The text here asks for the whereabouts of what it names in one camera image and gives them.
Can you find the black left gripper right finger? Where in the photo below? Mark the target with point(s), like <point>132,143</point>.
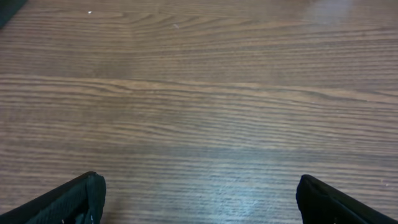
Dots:
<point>320,203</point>

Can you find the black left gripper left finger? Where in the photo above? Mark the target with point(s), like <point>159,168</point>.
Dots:
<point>80,200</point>

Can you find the grey plastic mesh basket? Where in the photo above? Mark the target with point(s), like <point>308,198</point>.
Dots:
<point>8,8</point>

